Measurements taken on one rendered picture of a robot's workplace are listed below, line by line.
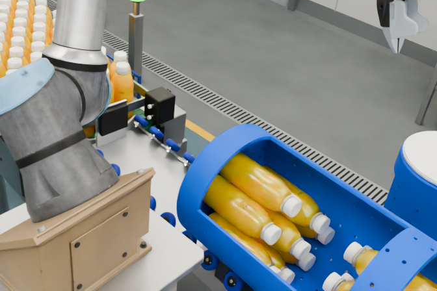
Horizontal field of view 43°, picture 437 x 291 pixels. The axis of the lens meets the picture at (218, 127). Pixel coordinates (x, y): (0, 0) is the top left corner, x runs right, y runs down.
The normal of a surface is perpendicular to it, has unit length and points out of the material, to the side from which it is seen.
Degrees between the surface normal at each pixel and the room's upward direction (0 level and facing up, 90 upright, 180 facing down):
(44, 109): 50
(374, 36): 76
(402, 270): 21
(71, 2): 70
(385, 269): 26
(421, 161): 0
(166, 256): 0
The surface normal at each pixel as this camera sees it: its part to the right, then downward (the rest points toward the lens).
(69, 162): 0.36, -0.40
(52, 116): 0.61, -0.18
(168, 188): 0.11, -0.82
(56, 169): 0.06, -0.24
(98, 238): 0.76, 0.43
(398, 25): -0.75, 0.32
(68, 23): -0.23, 0.19
